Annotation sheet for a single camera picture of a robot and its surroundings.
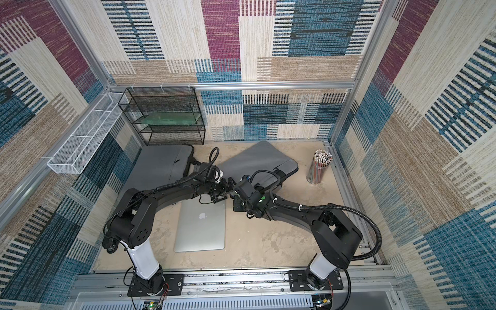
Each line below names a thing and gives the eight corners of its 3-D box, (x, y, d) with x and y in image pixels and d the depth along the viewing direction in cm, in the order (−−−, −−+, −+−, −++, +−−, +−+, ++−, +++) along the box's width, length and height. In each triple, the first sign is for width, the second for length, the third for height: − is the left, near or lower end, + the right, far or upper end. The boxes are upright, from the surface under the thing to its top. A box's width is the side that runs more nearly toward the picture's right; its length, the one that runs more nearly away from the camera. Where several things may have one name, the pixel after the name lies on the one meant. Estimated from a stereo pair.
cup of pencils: (307, 185, 103) (316, 162, 88) (304, 172, 108) (312, 149, 93) (322, 185, 103) (333, 162, 88) (318, 172, 108) (329, 149, 93)
